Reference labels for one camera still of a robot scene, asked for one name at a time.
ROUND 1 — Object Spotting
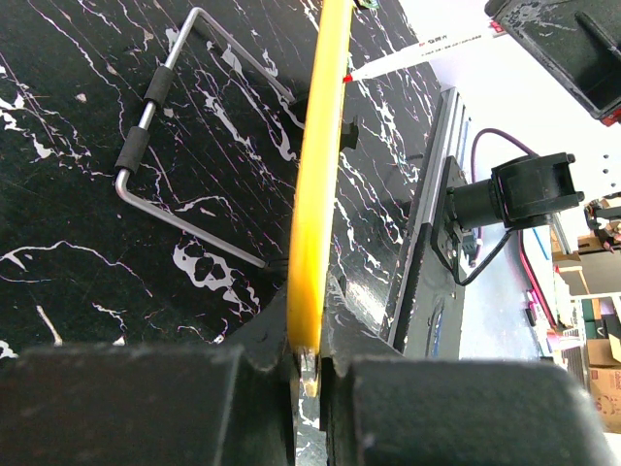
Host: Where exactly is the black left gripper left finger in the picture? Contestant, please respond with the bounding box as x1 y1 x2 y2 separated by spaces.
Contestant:
1 292 296 465

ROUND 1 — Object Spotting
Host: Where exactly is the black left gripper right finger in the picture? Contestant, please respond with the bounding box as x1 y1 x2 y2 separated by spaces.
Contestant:
320 277 617 465

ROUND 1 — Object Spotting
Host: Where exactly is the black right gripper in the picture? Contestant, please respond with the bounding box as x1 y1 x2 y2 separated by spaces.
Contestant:
484 0 621 127

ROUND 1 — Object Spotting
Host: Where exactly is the red capped white marker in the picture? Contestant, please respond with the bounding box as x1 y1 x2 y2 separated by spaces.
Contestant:
343 21 507 83

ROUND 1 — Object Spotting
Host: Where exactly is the orange sponge pack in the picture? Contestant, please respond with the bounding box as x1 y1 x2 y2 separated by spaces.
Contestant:
355 0 379 10

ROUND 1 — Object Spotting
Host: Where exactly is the yellow framed whiteboard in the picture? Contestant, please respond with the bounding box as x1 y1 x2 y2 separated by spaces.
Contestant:
286 0 353 355

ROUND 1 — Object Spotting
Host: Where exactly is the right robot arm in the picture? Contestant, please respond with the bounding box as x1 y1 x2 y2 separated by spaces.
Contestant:
428 1 620 237

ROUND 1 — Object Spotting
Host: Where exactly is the metal whiteboard stand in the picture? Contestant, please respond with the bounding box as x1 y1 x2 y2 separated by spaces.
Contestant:
114 6 307 269

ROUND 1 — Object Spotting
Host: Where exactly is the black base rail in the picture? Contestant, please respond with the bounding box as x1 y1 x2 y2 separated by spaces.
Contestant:
379 87 467 360

